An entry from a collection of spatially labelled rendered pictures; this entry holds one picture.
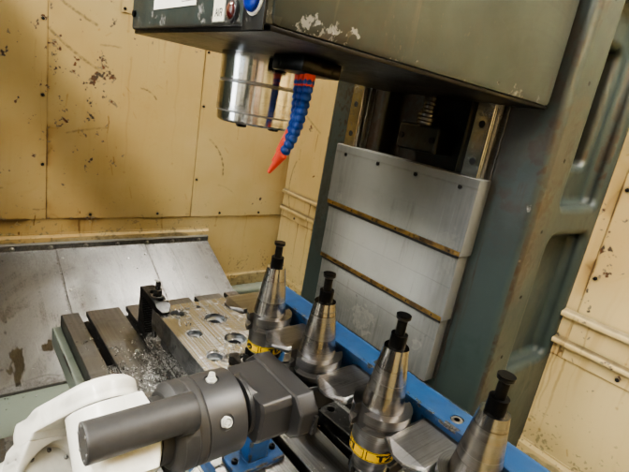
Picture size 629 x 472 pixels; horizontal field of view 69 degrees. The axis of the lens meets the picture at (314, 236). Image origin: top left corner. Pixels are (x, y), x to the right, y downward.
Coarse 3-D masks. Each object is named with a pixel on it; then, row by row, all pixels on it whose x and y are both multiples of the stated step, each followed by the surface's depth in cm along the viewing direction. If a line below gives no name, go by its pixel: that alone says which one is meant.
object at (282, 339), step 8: (280, 328) 61; (288, 328) 62; (296, 328) 62; (304, 328) 62; (272, 336) 59; (280, 336) 59; (288, 336) 60; (296, 336) 60; (272, 344) 57; (280, 344) 57; (288, 344) 58; (288, 352) 57
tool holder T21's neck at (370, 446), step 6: (354, 426) 48; (354, 432) 48; (354, 438) 48; (360, 438) 47; (366, 438) 46; (360, 444) 47; (366, 444) 47; (372, 444) 46; (378, 444) 46; (384, 444) 46; (372, 450) 46; (378, 450) 46; (384, 450) 46; (366, 462) 47
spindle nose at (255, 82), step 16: (224, 64) 80; (240, 64) 77; (256, 64) 76; (224, 80) 80; (240, 80) 78; (256, 80) 77; (272, 80) 78; (288, 80) 79; (224, 96) 80; (240, 96) 78; (256, 96) 78; (272, 96) 78; (288, 96) 80; (224, 112) 81; (240, 112) 79; (256, 112) 79; (272, 112) 79; (288, 112) 81; (272, 128) 81
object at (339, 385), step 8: (344, 368) 54; (352, 368) 55; (360, 368) 55; (320, 376) 52; (328, 376) 52; (336, 376) 52; (344, 376) 53; (352, 376) 53; (360, 376) 53; (368, 376) 54; (320, 384) 51; (328, 384) 51; (336, 384) 51; (344, 384) 51; (352, 384) 52; (360, 384) 52; (328, 392) 50; (336, 392) 50; (344, 392) 50; (352, 392) 50; (336, 400) 49; (344, 400) 49; (352, 400) 49
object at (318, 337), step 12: (312, 312) 53; (324, 312) 53; (312, 324) 53; (324, 324) 53; (312, 336) 53; (324, 336) 53; (300, 348) 55; (312, 348) 53; (324, 348) 53; (324, 360) 54
